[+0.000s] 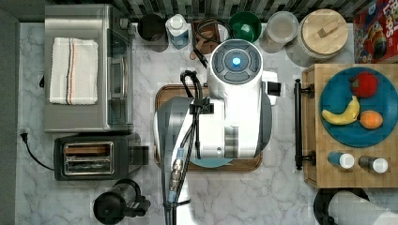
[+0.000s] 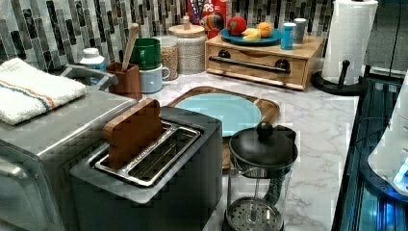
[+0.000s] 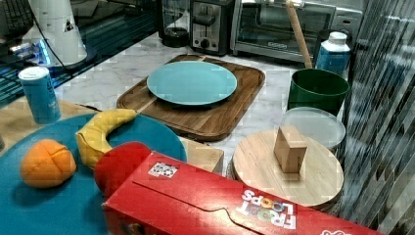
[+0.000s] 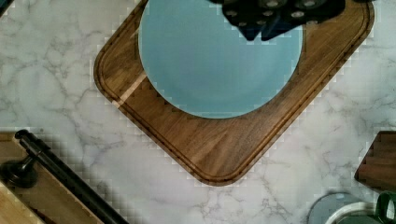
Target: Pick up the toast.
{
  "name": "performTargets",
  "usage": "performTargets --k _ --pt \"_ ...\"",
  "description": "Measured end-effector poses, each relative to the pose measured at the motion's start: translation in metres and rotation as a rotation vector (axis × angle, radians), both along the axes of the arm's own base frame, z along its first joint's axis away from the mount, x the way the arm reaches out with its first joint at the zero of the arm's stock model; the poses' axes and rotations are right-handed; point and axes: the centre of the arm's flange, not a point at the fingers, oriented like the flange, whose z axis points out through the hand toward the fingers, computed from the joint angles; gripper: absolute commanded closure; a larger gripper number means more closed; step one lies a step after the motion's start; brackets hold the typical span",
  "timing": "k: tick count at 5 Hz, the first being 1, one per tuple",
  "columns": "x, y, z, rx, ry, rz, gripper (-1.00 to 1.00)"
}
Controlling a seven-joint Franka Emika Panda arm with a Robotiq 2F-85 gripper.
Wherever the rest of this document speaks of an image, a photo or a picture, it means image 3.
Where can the silver toaster oven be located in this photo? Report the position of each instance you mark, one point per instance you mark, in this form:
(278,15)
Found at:
(263,27)

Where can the orange toy fruit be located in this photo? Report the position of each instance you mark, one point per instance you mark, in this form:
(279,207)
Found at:
(47,164)

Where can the dark wooden cutting board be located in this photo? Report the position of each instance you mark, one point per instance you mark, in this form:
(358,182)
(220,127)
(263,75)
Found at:
(211,122)

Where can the blue salt canister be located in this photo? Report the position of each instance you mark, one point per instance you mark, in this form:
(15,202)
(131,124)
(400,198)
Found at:
(39,92)

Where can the wooden rolling pin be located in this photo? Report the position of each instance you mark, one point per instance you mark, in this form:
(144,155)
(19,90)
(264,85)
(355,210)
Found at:
(295,22)

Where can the red toy apple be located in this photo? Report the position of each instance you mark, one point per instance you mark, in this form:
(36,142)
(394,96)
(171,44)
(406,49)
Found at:
(116,165)

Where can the large teal plate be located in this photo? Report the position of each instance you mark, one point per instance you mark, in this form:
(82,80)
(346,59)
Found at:
(72,208)

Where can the yellow toy banana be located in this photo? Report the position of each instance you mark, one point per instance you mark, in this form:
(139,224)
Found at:
(91,139)

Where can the red Froot Loops box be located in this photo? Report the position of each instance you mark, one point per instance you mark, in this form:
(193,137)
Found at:
(163,196)

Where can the black silver toaster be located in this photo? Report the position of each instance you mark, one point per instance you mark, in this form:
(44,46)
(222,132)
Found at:
(210,25)

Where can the black coffee maker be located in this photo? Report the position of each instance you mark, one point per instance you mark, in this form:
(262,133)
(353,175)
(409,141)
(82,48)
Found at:
(173,19)

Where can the dark green bowl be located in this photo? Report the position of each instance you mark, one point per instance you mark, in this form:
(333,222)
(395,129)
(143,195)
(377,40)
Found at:
(320,89)

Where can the blue bottle white cap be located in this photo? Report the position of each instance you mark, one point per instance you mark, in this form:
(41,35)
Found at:
(334,54)

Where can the round wooden lid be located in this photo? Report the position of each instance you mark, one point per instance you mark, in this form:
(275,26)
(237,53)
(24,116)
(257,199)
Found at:
(318,185)

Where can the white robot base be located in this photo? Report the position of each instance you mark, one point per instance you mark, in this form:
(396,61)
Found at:
(55,33)

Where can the light blue round plate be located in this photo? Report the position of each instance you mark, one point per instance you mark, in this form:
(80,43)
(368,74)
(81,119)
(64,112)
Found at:
(192,83)

